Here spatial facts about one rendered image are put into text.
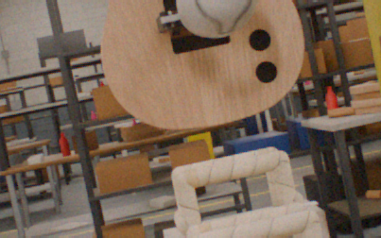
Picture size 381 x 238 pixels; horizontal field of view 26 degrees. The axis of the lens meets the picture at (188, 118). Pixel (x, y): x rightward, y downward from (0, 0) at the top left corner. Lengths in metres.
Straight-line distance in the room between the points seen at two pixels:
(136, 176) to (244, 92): 4.59
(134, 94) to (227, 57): 0.17
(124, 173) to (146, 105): 4.59
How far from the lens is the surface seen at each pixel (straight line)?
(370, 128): 6.29
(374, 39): 2.53
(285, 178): 1.41
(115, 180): 6.00
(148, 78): 1.42
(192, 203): 1.40
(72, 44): 6.04
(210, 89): 1.42
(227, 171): 1.40
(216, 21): 1.02
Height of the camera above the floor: 1.37
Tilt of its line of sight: 3 degrees down
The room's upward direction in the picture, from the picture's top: 12 degrees counter-clockwise
